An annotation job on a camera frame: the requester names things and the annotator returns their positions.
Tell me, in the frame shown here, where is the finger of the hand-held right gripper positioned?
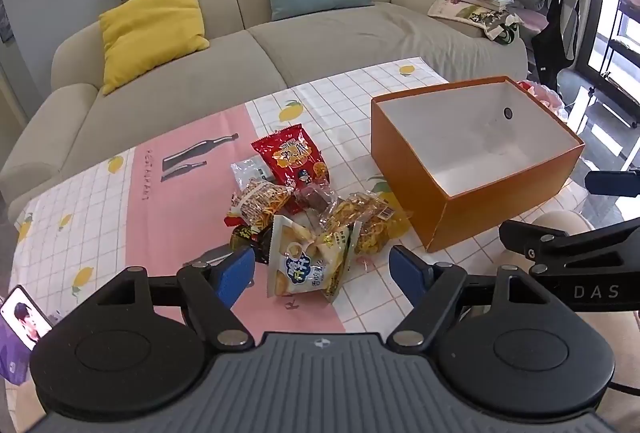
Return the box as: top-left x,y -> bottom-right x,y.
584,170 -> 640,198
498,218 -> 640,276

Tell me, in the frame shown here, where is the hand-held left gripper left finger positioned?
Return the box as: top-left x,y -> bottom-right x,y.
92,245 -> 256,350

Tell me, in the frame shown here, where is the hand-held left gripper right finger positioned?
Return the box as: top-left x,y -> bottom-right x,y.
387,245 -> 553,350

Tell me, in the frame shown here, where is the black and gold snack packet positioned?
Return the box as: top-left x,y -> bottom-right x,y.
229,225 -> 273,264

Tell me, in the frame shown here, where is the orange cardboard box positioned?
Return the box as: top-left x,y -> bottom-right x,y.
370,75 -> 586,254

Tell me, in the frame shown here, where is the clear packet of yellow crisps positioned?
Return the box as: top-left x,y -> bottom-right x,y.
320,189 -> 415,260

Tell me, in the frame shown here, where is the white and yellow chip packet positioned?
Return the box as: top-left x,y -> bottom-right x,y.
267,214 -> 363,304

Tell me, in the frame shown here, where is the orange striped snack packet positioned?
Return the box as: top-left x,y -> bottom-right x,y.
223,180 -> 293,231

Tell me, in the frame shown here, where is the grey packet of white balls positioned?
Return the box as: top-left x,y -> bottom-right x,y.
230,155 -> 273,194

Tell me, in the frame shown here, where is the clear packet of brown sweets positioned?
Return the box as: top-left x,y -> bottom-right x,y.
292,180 -> 333,214

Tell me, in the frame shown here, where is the red snack packet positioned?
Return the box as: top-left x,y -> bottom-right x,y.
251,124 -> 331,191

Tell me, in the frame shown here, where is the pink and white checked tablecloth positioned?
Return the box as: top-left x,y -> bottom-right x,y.
7,57 -> 591,339

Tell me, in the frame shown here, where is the pink crumpled bag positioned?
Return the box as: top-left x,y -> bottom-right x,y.
517,80 -> 568,118

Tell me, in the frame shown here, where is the black metal rack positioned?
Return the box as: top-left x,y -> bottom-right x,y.
590,0 -> 640,128

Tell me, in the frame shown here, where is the black hanging garment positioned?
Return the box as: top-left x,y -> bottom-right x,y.
531,0 -> 581,86

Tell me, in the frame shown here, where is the green and white bag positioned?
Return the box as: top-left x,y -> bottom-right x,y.
487,13 -> 523,44

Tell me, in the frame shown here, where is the smartphone with lit screen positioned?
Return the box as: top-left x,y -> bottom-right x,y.
0,284 -> 55,354

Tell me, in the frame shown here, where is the stack of books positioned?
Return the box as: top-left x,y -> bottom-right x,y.
427,0 -> 516,26

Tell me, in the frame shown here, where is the beige sofa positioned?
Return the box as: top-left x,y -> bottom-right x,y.
0,0 -> 531,224

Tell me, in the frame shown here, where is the purple box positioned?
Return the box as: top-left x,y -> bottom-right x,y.
0,338 -> 32,386

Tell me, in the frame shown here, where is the yellow cushion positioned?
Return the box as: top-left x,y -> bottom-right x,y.
98,0 -> 211,96

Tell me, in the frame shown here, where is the dark framed wall picture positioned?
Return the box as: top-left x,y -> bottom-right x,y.
0,0 -> 15,44

